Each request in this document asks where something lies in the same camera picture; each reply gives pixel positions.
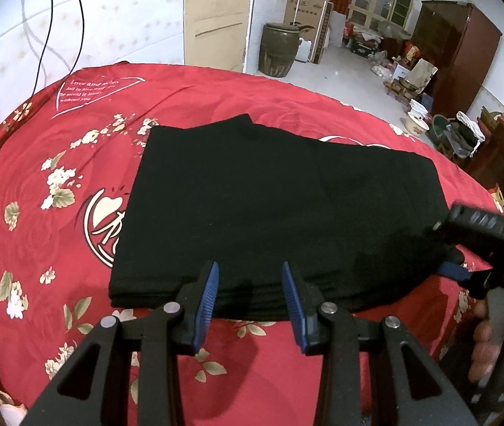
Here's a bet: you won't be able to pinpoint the red floral bedsheet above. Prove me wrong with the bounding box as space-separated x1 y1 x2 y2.
0 63 504 426

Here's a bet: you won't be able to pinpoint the dark wooden wardrobe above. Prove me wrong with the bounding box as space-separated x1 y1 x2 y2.
412 1 503 118

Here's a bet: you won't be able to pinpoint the black pants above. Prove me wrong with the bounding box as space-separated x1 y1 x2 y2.
109 114 466 320

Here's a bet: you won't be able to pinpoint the brown ceramic jar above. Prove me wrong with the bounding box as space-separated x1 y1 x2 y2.
259 22 301 78

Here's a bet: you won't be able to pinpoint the pink cloth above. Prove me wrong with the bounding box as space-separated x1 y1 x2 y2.
0 311 26 418

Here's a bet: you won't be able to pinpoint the grey clothes pile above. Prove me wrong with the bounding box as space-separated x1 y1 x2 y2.
445 111 486 158

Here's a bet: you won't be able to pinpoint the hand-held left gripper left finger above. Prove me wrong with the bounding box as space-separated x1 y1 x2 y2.
21 261 220 426

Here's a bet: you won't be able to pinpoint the beige paper bag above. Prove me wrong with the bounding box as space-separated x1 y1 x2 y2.
409 59 438 87

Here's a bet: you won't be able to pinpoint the dark crate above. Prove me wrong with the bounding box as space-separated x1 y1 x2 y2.
352 35 381 56

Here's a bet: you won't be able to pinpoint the wooden framed window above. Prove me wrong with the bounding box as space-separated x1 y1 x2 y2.
350 0 415 32

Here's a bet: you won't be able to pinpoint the white enamel basin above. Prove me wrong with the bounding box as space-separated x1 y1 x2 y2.
405 102 430 137

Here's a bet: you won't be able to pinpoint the person's right hand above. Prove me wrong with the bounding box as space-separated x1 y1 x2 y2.
469 299 504 384

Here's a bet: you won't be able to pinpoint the green bucket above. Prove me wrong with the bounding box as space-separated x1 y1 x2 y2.
429 114 452 147

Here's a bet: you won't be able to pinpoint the black cable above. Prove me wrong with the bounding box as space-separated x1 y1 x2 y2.
32 0 53 96
66 0 85 72

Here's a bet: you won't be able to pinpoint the large cardboard box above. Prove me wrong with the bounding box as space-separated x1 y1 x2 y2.
284 0 333 64

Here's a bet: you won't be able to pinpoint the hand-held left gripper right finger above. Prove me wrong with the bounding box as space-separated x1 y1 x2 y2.
281 262 479 426

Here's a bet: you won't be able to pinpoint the low wooden cabinet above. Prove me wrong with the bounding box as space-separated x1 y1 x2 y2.
465 106 504 196

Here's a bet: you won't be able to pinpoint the white plastic jug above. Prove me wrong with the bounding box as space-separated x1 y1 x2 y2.
295 38 314 63

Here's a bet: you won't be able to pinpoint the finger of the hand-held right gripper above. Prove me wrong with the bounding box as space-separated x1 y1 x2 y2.
437 262 497 296
433 204 504 272

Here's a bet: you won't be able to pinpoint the white plastic bags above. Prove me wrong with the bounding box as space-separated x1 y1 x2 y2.
371 51 395 78

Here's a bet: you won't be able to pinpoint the beige cardboard panel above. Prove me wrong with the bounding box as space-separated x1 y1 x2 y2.
184 0 258 74

